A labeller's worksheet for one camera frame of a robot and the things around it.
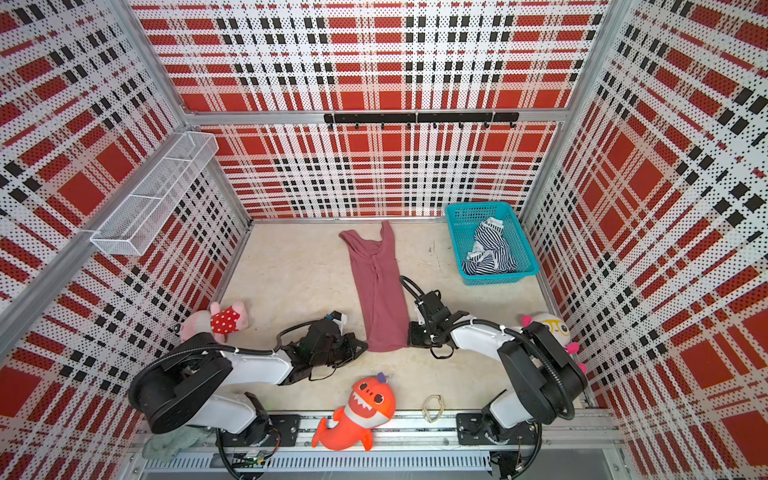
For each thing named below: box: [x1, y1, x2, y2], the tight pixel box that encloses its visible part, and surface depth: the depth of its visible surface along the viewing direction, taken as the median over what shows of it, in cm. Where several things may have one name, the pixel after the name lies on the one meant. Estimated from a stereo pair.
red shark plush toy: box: [312, 372, 396, 452], surface depth 72 cm
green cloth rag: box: [142, 426, 216, 461], surface depth 72 cm
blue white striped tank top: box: [462, 217, 518, 276], surface depth 108 cm
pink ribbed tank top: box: [338, 220, 409, 352], surface depth 101 cm
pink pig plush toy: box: [180, 301, 249, 343], surface depth 90 cm
